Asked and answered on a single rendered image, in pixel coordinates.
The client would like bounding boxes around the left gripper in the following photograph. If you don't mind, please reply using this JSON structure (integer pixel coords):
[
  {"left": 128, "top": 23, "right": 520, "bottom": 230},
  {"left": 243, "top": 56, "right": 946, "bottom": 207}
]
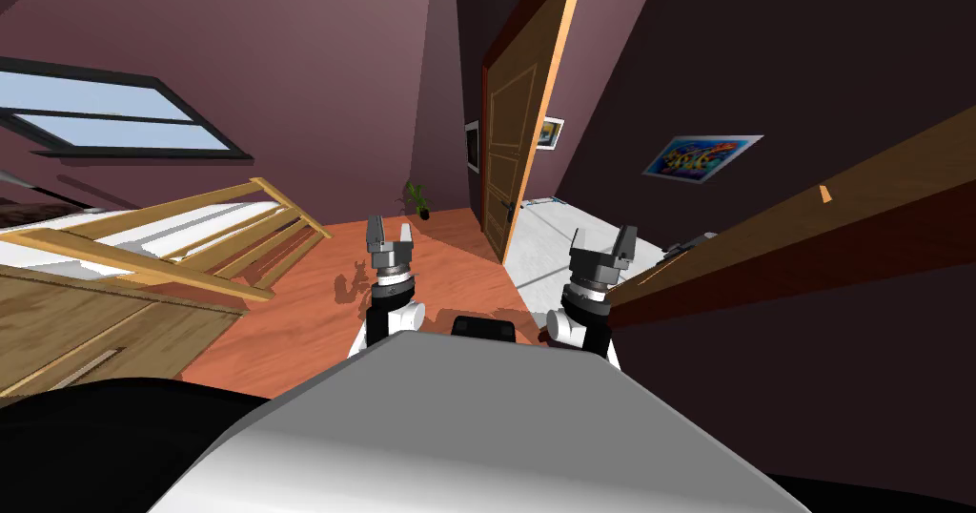
[{"left": 366, "top": 215, "right": 417, "bottom": 274}]

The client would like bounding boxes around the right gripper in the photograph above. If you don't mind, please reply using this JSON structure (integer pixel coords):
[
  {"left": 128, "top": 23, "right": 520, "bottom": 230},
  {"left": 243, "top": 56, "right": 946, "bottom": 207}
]
[{"left": 567, "top": 224, "right": 640, "bottom": 291}]

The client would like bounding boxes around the small green potted plant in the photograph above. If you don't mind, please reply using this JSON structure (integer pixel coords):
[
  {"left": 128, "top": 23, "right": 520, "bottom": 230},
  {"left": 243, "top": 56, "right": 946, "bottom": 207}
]
[{"left": 402, "top": 180, "right": 433, "bottom": 222}]

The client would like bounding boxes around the white framed yellow picture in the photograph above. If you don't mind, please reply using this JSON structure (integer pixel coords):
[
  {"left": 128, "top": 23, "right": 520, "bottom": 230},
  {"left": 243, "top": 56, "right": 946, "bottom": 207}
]
[{"left": 537, "top": 115, "right": 566, "bottom": 152}]

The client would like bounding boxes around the colourful graffiti poster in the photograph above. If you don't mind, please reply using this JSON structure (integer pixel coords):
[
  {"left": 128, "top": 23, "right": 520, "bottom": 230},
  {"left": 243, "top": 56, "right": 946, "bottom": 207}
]
[{"left": 641, "top": 134, "right": 765, "bottom": 186}]

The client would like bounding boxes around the light wooden panelled door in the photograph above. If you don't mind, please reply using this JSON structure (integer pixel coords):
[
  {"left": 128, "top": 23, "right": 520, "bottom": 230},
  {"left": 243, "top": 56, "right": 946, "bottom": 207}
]
[{"left": 480, "top": 0, "right": 586, "bottom": 267}]

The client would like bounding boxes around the wooden bed with white mattress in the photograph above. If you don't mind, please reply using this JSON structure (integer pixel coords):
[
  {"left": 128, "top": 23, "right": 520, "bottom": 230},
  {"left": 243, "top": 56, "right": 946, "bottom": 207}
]
[{"left": 0, "top": 176, "right": 334, "bottom": 303}]

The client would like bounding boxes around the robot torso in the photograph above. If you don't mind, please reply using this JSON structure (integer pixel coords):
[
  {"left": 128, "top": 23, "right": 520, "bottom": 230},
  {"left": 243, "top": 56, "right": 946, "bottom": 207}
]
[{"left": 148, "top": 315, "right": 811, "bottom": 513}]

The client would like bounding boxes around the brown wooden door leaf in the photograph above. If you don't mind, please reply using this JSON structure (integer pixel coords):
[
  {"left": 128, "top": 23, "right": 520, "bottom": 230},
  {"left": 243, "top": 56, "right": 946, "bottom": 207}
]
[{"left": 606, "top": 104, "right": 976, "bottom": 331}]

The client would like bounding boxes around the black framed window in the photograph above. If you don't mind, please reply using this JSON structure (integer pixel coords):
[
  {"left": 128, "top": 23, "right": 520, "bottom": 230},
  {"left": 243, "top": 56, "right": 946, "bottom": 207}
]
[{"left": 0, "top": 55, "right": 254, "bottom": 165}]

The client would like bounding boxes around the light wooden cupboard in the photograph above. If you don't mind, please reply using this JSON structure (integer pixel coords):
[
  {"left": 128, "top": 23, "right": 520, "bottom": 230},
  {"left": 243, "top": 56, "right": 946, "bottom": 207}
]
[{"left": 0, "top": 263, "right": 247, "bottom": 400}]

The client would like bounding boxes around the grey door handle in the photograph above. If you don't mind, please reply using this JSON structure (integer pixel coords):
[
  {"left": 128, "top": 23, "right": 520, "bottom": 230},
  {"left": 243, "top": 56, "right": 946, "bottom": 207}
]
[{"left": 661, "top": 231, "right": 719, "bottom": 259}]

